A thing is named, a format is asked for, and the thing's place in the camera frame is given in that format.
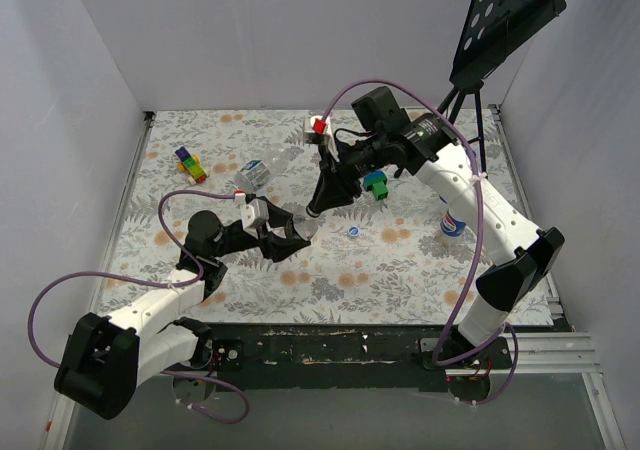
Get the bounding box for blue label bottle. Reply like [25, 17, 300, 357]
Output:
[439, 197, 466, 238]

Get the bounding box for clear bottle black label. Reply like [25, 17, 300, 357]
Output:
[285, 213, 319, 242]

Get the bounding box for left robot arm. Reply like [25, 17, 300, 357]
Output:
[54, 195, 318, 420]

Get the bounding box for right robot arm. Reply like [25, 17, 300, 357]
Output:
[307, 80, 565, 368]

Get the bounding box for white blue bottle cap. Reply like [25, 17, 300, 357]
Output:
[348, 226, 360, 238]

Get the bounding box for clear lying bottle silver label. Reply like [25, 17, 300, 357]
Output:
[234, 144, 297, 193]

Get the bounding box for green blue toy bricks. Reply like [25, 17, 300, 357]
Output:
[363, 170, 389, 201]

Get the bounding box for floral table cloth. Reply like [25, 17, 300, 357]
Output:
[94, 108, 556, 326]

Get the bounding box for multicolour toy brick stack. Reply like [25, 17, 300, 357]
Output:
[174, 147, 208, 185]

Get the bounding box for black base beam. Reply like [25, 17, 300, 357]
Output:
[172, 323, 513, 397]

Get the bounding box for black music stand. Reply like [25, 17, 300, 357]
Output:
[438, 0, 567, 169]

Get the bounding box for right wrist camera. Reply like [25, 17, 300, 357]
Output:
[302, 115, 339, 160]

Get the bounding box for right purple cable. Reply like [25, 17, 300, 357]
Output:
[322, 79, 516, 405]

